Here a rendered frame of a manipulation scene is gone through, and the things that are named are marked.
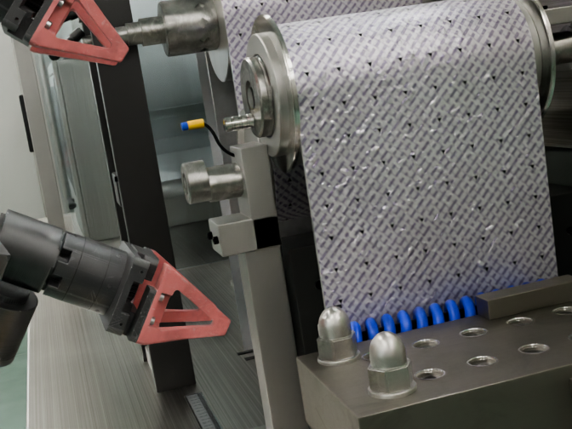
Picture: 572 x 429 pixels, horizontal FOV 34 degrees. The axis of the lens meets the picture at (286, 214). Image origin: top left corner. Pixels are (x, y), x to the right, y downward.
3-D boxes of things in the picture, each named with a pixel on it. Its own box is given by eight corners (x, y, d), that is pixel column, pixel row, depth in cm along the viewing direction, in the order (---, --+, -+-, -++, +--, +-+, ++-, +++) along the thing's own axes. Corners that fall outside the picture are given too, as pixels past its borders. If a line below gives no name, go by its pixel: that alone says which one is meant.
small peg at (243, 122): (222, 127, 87) (221, 114, 87) (251, 122, 88) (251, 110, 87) (225, 135, 86) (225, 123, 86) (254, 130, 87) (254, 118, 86)
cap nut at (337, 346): (311, 357, 79) (304, 306, 79) (352, 347, 80) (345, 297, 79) (325, 368, 76) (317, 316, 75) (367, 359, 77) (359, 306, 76)
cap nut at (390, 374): (361, 387, 70) (352, 330, 70) (405, 376, 71) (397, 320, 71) (378, 403, 67) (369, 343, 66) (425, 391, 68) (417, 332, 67)
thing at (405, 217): (329, 344, 85) (300, 144, 82) (557, 291, 91) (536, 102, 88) (331, 345, 85) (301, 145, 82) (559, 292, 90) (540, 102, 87)
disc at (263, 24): (264, 167, 95) (241, 21, 93) (268, 166, 95) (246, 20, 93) (305, 179, 81) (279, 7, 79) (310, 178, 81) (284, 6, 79)
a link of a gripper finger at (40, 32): (107, 88, 79) (6, 29, 76) (101, 90, 85) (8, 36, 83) (148, 20, 79) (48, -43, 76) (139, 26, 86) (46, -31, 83)
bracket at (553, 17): (512, 31, 95) (511, 11, 95) (563, 23, 97) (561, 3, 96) (538, 27, 91) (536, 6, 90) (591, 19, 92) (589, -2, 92)
